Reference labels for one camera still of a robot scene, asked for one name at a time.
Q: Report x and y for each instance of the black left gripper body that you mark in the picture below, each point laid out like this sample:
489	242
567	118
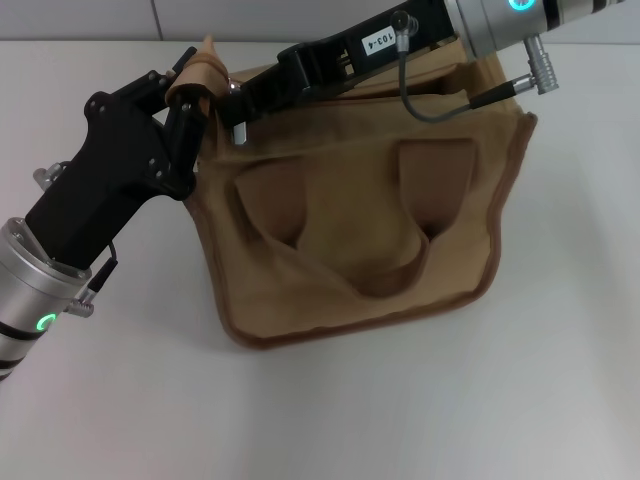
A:
110	155

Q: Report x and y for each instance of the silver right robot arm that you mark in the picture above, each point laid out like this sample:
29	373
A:
500	25

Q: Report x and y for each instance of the white and silver left robot arm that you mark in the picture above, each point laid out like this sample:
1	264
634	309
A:
30	300

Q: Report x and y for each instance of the khaki fabric food bag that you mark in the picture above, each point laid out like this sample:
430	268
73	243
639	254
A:
360	240

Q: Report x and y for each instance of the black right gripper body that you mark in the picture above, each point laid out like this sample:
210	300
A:
340	55

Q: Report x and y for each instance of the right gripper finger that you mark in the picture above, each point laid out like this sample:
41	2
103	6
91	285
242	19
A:
255	100

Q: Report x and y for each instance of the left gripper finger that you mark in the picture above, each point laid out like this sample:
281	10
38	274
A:
185	61
182	150

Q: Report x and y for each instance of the silver metal zipper pull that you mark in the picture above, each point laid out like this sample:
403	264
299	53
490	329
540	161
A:
240	135

